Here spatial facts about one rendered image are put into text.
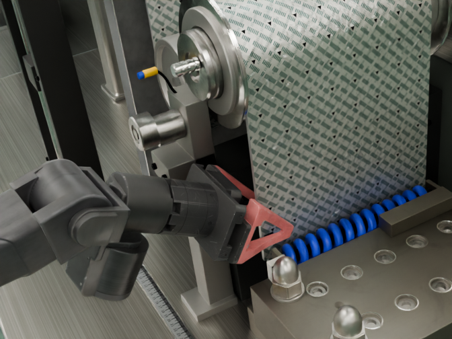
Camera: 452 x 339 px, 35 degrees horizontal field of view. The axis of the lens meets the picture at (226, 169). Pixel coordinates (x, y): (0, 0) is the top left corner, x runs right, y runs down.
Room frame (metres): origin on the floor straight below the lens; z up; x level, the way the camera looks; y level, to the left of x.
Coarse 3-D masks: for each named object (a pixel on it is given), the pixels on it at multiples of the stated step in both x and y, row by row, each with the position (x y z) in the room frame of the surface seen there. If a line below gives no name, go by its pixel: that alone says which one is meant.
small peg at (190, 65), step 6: (186, 60) 0.66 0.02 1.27; (192, 60) 0.66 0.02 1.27; (198, 60) 0.66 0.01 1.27; (174, 66) 0.65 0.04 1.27; (180, 66) 0.65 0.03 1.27; (186, 66) 0.65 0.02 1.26; (192, 66) 0.65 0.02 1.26; (198, 66) 0.65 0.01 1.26; (174, 72) 0.65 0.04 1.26; (180, 72) 0.65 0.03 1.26; (186, 72) 0.65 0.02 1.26
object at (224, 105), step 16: (432, 0) 0.73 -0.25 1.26; (192, 16) 0.70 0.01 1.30; (208, 16) 0.67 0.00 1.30; (432, 16) 0.73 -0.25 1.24; (208, 32) 0.67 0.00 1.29; (224, 48) 0.64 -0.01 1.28; (224, 64) 0.64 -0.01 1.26; (224, 80) 0.65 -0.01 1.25; (224, 96) 0.65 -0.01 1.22; (224, 112) 0.66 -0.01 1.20
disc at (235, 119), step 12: (192, 0) 0.70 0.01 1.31; (204, 0) 0.68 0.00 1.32; (180, 12) 0.74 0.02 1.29; (216, 12) 0.66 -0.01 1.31; (180, 24) 0.75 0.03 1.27; (216, 24) 0.66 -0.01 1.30; (228, 24) 0.64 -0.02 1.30; (228, 36) 0.64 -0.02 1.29; (228, 48) 0.64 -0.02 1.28; (240, 60) 0.62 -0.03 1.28; (240, 72) 0.62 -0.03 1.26; (240, 84) 0.63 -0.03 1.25; (240, 96) 0.63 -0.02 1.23; (240, 108) 0.63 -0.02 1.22; (216, 120) 0.69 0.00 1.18; (228, 120) 0.66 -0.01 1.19; (240, 120) 0.63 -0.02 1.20
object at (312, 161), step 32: (416, 64) 0.72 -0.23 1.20; (320, 96) 0.67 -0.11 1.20; (352, 96) 0.68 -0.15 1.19; (384, 96) 0.70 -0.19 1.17; (416, 96) 0.72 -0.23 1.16; (256, 128) 0.63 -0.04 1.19; (288, 128) 0.65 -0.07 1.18; (320, 128) 0.66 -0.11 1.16; (352, 128) 0.68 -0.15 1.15; (384, 128) 0.70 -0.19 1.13; (416, 128) 0.72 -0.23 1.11; (256, 160) 0.63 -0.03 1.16; (288, 160) 0.65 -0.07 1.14; (320, 160) 0.66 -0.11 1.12; (352, 160) 0.68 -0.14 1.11; (384, 160) 0.70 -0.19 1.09; (416, 160) 0.72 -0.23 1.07; (256, 192) 0.63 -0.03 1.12; (288, 192) 0.65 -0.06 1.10; (320, 192) 0.66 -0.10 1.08; (352, 192) 0.68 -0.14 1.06; (384, 192) 0.70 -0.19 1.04; (320, 224) 0.66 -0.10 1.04
